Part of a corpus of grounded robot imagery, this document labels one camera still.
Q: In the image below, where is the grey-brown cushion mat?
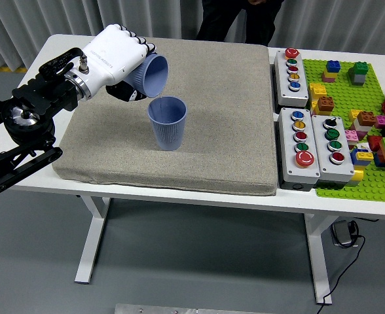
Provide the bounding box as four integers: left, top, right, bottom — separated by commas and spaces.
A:
52, 35, 278, 197

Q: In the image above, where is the black power cable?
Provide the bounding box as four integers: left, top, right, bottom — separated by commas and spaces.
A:
320, 234, 366, 307

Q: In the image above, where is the white toy brick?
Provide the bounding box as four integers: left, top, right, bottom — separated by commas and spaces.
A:
351, 121, 372, 133

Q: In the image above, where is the yellow round toy brick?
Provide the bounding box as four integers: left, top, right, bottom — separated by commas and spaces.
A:
344, 168, 364, 187

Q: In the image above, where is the grey pleated curtain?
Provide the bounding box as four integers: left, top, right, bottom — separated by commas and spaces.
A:
0, 0, 385, 71

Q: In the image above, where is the orange toy brick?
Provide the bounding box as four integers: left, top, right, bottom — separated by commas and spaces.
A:
356, 111, 376, 127
316, 96, 335, 115

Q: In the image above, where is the person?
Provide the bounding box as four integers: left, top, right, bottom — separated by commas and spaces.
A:
195, 0, 285, 46

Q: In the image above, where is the green studded baseplate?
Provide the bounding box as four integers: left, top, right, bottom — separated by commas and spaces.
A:
302, 58, 385, 204

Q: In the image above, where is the grey four-button control box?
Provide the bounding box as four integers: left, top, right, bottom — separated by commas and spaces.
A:
310, 114, 356, 189

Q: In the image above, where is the white table leg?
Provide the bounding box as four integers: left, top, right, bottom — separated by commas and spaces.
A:
303, 213, 340, 305
74, 195, 111, 284

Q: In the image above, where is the red sloped toy brick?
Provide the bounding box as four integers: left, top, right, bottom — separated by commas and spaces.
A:
367, 135, 383, 152

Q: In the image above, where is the grey power adapter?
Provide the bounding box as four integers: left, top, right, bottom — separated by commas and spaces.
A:
330, 220, 359, 248

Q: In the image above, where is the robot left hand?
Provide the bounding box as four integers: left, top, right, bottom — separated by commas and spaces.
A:
80, 23, 158, 103

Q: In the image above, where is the blue ribbed plastic cup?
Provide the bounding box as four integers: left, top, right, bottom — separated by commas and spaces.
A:
147, 96, 189, 152
132, 54, 170, 99

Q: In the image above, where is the grey five-button control box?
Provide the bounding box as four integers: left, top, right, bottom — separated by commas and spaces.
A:
273, 48, 310, 108
277, 107, 321, 192

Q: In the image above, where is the large yellow toy brick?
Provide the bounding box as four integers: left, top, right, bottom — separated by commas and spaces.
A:
309, 82, 327, 101

